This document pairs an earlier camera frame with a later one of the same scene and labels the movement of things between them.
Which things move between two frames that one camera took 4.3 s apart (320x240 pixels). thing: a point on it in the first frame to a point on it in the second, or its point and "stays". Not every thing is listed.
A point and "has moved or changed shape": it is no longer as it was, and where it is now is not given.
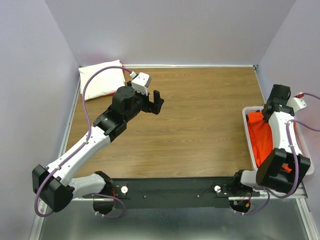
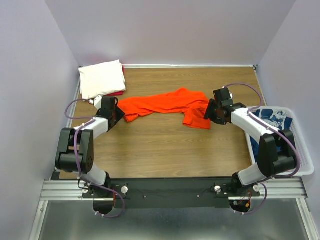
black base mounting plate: x=172 y=193 stays
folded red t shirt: x=114 y=93 stays
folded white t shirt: x=104 y=82 stays
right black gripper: x=264 y=117 to x=208 y=113
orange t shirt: x=262 y=137 has moved or changed shape
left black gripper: x=151 y=107 to x=119 y=114
